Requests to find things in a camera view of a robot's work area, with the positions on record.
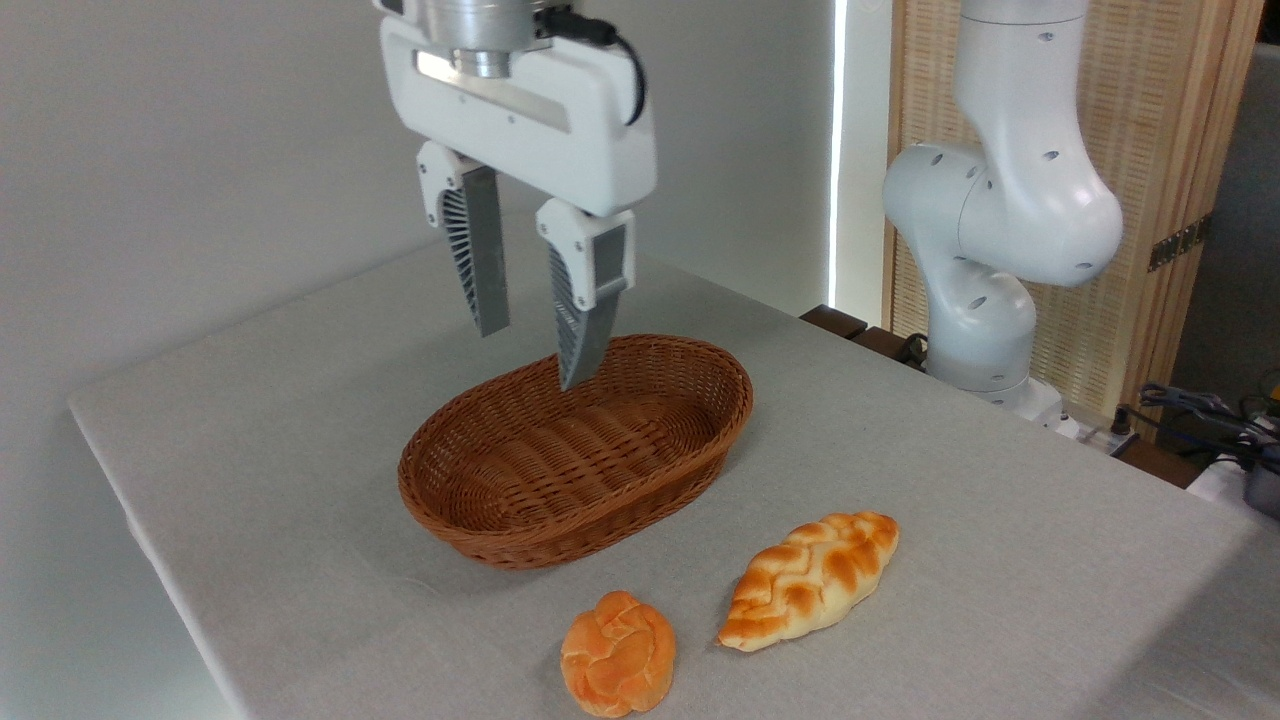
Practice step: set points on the brown oval wicker basket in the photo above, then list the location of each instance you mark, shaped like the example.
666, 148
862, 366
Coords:
560, 470

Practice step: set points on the long braided bread loaf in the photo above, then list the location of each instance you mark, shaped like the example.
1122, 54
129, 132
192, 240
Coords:
810, 580

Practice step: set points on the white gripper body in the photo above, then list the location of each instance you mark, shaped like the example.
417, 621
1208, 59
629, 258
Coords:
600, 150

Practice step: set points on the round orange braided bun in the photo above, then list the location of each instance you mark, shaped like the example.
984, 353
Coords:
618, 655

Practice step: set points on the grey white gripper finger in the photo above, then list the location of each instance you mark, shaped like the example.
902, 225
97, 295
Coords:
590, 300
482, 250

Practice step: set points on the grey tablecloth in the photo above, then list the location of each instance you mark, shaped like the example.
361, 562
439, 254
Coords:
1000, 600

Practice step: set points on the dark metal screen hinge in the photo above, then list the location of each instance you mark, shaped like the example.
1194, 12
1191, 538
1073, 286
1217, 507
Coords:
1178, 243

